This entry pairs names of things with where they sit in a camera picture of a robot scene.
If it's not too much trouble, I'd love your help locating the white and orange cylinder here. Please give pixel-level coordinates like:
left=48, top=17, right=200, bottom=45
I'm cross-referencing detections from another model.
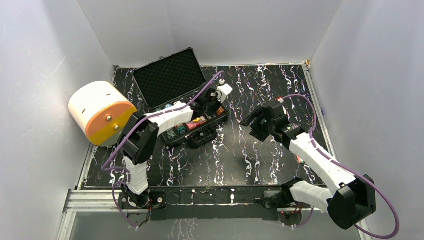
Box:
left=68, top=81, right=137, bottom=147

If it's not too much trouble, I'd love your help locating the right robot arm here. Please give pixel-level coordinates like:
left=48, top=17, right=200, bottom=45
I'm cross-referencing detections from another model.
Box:
left=240, top=101, right=376, bottom=230

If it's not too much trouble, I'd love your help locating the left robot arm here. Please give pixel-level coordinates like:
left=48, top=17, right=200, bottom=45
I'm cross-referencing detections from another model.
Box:
left=118, top=83, right=233, bottom=208

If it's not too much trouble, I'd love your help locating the red yellow chip stack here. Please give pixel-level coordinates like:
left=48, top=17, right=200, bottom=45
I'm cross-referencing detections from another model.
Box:
left=216, top=106, right=225, bottom=116

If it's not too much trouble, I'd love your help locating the green blue chip stack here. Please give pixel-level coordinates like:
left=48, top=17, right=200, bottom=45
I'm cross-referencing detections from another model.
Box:
left=166, top=129, right=179, bottom=141

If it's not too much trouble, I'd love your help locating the orange pen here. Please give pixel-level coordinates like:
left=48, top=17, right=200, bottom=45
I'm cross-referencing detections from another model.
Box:
left=296, top=155, right=305, bottom=165

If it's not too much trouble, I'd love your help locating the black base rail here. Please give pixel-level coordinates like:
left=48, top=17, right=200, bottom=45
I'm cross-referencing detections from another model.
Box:
left=66, top=185, right=332, bottom=221

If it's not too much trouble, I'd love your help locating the black poker set case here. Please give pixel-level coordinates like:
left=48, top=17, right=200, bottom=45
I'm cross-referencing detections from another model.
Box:
left=133, top=47, right=232, bottom=149

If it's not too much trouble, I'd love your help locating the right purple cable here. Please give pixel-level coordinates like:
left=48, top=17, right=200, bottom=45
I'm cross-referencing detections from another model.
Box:
left=276, top=94, right=401, bottom=240

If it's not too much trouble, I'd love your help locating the red card deck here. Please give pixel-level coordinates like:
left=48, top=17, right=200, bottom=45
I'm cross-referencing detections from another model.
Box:
left=186, top=116, right=208, bottom=130

